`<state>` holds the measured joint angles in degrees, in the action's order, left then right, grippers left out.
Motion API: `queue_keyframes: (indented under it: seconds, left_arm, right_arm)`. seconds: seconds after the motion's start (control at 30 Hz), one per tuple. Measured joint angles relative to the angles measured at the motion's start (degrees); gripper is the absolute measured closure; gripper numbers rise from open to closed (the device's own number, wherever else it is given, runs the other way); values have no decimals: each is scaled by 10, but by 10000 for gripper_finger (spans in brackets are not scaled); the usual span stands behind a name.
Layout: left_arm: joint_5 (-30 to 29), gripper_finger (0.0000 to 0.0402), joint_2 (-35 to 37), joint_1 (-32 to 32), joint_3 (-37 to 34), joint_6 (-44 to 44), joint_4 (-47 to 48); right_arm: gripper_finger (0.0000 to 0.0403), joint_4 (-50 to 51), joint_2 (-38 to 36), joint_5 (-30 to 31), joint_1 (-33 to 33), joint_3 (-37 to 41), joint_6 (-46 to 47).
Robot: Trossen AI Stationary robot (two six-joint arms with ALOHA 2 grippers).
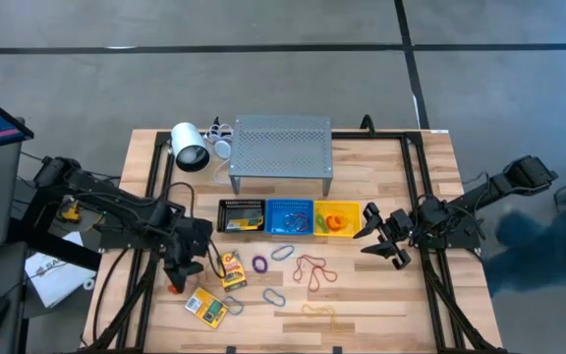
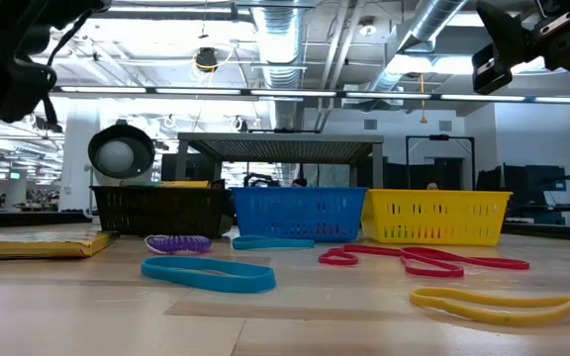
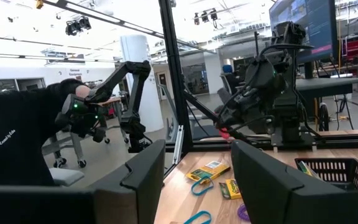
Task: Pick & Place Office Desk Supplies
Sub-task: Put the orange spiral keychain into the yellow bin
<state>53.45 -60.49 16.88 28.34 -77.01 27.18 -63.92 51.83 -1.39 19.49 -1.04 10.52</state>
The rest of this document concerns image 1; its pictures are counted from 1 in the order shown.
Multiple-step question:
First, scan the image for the blue plastic basket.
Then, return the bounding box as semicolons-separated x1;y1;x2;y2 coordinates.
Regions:
262;198;314;235

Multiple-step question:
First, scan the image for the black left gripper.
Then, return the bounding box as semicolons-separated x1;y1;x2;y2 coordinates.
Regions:
162;215;214;295

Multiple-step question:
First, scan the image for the grey perforated metal shelf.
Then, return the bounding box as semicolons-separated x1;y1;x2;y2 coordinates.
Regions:
228;115;334;197

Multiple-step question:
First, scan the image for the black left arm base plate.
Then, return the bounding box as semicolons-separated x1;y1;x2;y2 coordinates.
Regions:
98;215;169;251

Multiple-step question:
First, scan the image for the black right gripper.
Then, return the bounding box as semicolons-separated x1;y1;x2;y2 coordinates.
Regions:
353;201;417;271

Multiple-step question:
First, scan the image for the person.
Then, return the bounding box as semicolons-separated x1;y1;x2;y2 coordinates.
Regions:
481;179;566;299

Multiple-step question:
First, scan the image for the yellow plastic basket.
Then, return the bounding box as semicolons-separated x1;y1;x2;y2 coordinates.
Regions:
311;199;364;238

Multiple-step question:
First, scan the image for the black support beam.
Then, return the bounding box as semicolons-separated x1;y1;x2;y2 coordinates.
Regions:
7;218;103;272

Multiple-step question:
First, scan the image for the white cylindrical spotlight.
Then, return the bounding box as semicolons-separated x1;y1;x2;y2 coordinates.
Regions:
169;121;212;174

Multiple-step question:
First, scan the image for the black plastic basket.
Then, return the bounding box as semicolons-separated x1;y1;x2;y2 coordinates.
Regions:
216;198;267;233

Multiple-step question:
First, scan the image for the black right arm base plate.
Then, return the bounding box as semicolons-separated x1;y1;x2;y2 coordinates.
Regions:
408;209;481;251

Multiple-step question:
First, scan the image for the white coiled cable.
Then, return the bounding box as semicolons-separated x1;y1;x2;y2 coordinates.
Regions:
203;122;235;145

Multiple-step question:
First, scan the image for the yellow rubber band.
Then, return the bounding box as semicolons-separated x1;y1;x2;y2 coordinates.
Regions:
301;304;346;338

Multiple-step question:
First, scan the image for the white paper booklet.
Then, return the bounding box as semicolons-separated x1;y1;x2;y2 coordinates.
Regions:
23;230;98;310

